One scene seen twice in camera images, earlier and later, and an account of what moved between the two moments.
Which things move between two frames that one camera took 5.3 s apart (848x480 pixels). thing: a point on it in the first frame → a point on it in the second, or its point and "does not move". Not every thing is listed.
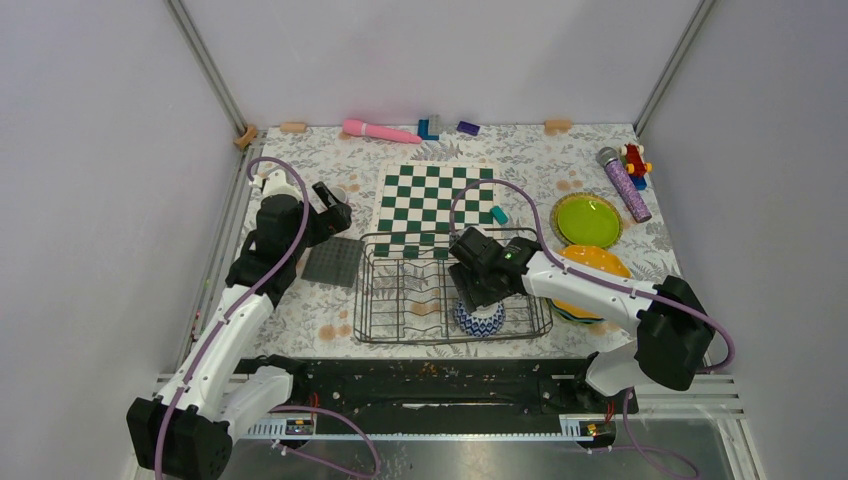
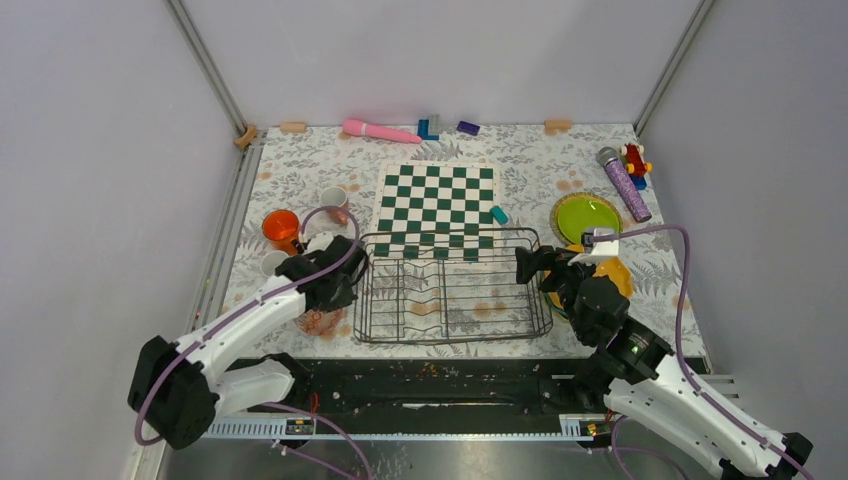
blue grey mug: (339, 194) does not move
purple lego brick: (469, 128) does not move
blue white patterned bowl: (484, 321) → (331, 325)
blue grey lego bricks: (423, 130) does not move
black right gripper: (462, 278) → (547, 258)
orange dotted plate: (594, 258) does not move
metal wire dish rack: (405, 293) does not move
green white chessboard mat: (423, 205) does not move
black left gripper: (331, 221) → (343, 299)
